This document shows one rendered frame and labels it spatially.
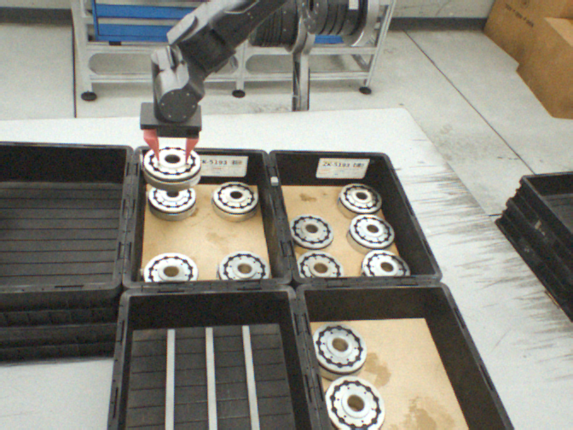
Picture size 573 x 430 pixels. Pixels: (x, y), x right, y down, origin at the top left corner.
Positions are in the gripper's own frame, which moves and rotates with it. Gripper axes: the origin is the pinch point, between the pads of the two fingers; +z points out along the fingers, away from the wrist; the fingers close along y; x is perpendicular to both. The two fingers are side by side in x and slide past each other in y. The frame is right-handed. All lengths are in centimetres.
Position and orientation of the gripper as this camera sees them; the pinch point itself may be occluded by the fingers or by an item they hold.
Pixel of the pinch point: (172, 155)
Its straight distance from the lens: 98.8
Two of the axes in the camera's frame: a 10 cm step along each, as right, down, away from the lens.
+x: -1.4, -7.0, 7.0
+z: -1.3, 7.1, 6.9
